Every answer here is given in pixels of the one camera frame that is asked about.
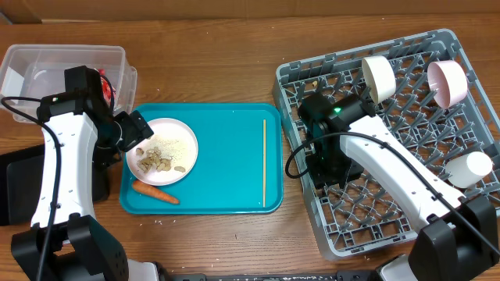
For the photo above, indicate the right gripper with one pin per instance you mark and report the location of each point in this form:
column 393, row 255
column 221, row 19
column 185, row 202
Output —
column 324, row 177

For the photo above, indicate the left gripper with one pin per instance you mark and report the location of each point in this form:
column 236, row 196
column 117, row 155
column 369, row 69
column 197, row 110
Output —
column 136, row 129

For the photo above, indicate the red snack wrapper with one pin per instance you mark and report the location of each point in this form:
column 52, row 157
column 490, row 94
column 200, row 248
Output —
column 108, row 90

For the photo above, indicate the white bowl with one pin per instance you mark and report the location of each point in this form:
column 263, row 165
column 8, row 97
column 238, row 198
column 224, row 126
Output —
column 379, row 77

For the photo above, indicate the pink bowl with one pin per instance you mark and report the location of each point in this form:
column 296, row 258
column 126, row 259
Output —
column 448, row 80

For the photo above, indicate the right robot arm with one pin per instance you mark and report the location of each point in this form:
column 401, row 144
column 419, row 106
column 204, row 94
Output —
column 457, row 237

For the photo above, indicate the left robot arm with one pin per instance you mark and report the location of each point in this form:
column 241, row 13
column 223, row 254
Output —
column 65, row 241

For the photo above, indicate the grey dishwasher rack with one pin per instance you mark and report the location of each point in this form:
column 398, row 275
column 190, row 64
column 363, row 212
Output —
column 362, row 217

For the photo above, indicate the pile of peanut shells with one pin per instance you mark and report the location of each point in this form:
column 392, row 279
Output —
column 152, row 160

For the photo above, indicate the pink round plate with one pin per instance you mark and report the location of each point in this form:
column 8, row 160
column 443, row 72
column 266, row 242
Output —
column 177, row 141

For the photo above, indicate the orange carrot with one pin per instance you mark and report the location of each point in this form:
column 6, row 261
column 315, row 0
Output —
column 151, row 191

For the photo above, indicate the teal serving tray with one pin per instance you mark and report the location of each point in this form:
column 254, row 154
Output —
column 228, row 174

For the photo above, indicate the black plastic tray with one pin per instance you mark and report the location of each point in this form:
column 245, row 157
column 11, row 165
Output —
column 21, row 176

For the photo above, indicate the clear plastic bin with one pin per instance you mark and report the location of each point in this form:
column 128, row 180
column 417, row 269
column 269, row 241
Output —
column 37, row 70

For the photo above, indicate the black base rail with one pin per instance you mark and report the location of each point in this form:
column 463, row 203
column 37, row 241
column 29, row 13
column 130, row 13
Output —
column 273, row 276

